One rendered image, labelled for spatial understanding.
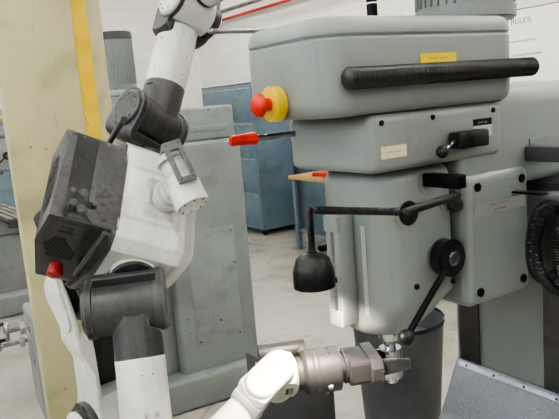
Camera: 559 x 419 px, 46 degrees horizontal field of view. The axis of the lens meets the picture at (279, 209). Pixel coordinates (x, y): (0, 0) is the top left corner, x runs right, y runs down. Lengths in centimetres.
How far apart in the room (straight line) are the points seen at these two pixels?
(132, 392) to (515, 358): 89
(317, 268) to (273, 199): 757
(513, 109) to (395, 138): 33
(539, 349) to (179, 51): 104
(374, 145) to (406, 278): 26
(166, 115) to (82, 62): 138
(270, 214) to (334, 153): 750
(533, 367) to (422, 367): 174
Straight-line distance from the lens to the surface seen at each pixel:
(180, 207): 122
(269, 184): 860
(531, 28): 622
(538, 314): 157
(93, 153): 132
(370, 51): 108
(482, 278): 133
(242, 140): 119
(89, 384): 167
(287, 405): 168
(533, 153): 139
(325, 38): 105
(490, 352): 170
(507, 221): 137
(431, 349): 333
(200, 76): 1115
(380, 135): 111
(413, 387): 336
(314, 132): 121
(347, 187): 121
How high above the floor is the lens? 177
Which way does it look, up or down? 10 degrees down
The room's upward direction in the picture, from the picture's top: 5 degrees counter-clockwise
